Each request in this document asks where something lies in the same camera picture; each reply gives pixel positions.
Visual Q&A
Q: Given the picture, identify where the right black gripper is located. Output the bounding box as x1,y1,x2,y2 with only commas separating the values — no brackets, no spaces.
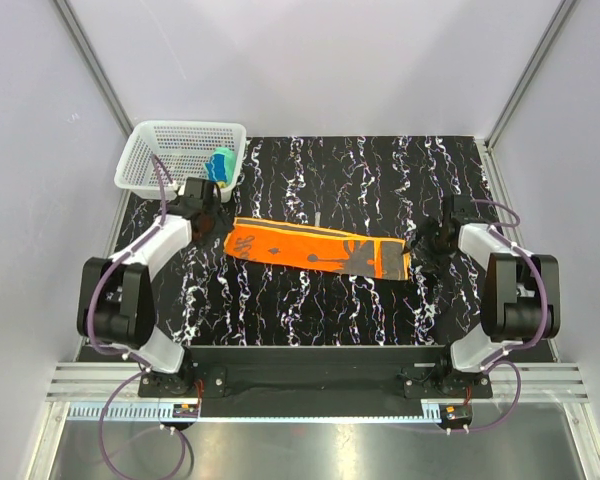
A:
402,215,457,276

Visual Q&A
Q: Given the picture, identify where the yellow blue crocodile towel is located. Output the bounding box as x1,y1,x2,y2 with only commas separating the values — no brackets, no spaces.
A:
205,147,237,188

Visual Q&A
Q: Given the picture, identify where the orange grey towel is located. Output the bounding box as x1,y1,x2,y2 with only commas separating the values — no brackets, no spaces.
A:
224,217,410,281

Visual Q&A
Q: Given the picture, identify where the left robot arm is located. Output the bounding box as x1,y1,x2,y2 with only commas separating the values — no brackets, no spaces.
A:
77,178,232,396

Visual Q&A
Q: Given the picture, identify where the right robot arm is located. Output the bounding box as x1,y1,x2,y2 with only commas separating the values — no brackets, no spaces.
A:
403,194,561,397

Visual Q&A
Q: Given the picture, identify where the white perforated plastic basket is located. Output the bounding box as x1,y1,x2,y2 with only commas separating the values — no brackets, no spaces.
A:
114,120,247,203

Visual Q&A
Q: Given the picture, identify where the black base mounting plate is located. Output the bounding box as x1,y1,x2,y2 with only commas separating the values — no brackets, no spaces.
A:
139,346,493,401

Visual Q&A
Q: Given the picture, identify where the right small connector board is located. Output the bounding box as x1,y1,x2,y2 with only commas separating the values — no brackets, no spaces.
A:
442,404,473,422

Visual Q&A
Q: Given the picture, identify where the small connector board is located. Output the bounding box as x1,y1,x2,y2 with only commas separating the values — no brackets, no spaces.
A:
173,403,199,419
442,404,473,422

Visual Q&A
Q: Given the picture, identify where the left small connector board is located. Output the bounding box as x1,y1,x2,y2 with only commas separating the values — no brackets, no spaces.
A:
173,403,199,419

